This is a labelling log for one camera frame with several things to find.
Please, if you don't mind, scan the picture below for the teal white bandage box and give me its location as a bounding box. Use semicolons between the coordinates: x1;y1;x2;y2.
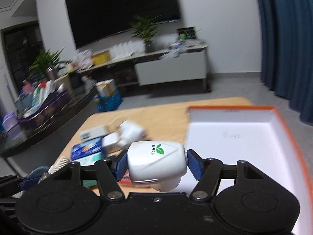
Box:
72;152;107;187

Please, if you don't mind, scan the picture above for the white green-leaf plug-in device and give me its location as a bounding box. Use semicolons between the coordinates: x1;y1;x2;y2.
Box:
127;141;187;192

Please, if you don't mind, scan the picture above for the blue floss pick box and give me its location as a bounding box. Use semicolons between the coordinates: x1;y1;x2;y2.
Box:
71;137;102;161

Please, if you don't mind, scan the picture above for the clear refill bottle white cap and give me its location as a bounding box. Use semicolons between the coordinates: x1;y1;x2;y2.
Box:
38;156;71;183

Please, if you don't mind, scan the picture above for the white usb cube charger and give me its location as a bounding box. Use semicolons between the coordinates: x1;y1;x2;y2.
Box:
102;132;123;156

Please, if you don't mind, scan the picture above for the white plug-in with bottle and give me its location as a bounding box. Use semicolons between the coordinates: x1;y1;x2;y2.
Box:
118;120;147;149

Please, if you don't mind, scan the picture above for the white charger packaging box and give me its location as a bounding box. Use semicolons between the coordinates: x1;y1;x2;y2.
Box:
80;125;109;142

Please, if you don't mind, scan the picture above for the blue crate with boxes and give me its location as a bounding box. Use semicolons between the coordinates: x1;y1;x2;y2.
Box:
93;79;122;112

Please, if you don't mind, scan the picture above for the orange white shallow box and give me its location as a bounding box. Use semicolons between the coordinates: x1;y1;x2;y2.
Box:
185;106;312;234

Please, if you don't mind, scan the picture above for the purple patterned storage box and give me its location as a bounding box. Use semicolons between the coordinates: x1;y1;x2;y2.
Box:
17;89;71;130

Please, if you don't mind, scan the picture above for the white tv console cabinet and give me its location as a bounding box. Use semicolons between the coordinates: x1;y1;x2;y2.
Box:
79;41;211;92

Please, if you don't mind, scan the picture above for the yellow box on console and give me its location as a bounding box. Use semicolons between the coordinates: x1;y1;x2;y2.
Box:
92;50;111;66

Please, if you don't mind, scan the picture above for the white plastic bag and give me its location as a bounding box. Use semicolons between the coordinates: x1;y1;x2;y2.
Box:
72;49;93;71

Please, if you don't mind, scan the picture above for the black glass coffee table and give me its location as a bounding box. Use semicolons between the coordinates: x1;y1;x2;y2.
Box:
1;85;98;160

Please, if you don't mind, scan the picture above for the white wifi router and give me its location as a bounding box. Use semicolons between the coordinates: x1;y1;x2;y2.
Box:
110;41;144;61

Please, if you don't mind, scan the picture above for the lilac plastic container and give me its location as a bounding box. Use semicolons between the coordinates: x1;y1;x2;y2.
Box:
2;111;22;139

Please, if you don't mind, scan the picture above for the potted plant in steel pot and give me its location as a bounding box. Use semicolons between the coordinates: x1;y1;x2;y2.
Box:
28;50;69;80

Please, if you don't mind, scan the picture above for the black green display box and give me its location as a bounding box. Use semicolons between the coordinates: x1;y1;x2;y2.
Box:
177;27;197;41

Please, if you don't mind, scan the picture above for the potted bamboo on console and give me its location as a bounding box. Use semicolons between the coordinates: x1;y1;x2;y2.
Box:
130;16;159;53

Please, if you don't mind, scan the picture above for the dark blue curtain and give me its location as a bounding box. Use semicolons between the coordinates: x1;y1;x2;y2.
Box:
257;0;312;125

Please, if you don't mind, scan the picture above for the wall-mounted black television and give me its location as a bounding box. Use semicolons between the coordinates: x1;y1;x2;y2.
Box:
65;0;181;48

